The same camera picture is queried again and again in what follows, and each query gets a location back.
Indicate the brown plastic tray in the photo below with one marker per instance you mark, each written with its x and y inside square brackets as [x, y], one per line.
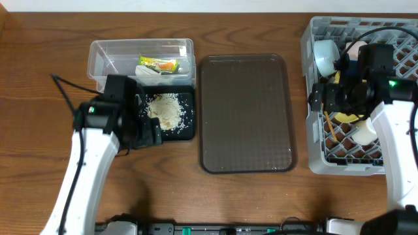
[245, 115]

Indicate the black rail at table edge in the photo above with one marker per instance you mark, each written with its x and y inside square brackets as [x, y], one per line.
[127, 224]

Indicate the light blue bowl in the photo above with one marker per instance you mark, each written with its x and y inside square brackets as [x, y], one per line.
[325, 54]

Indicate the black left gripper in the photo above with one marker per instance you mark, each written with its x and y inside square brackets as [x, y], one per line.
[150, 134]

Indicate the black tray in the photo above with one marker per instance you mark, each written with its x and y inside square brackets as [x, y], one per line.
[189, 133]

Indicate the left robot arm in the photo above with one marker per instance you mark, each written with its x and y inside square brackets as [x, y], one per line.
[103, 127]

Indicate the rice leftovers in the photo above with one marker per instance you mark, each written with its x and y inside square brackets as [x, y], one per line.
[170, 109]

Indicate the grey dishwasher rack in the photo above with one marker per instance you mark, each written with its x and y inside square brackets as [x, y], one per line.
[346, 157]

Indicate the clear plastic bin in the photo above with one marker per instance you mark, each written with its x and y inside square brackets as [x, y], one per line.
[122, 56]

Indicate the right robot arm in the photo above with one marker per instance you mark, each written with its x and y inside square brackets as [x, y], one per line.
[391, 104]

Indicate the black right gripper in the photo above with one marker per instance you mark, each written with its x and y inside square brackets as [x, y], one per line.
[319, 100]

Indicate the pale green cup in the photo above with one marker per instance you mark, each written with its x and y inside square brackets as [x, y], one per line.
[365, 132]

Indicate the yellow plate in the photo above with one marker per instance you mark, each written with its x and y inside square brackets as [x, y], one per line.
[344, 118]

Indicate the pink bowl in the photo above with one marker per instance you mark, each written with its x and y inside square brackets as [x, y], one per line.
[353, 52]

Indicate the green yellow snack wrapper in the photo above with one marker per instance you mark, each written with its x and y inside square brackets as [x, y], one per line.
[159, 65]

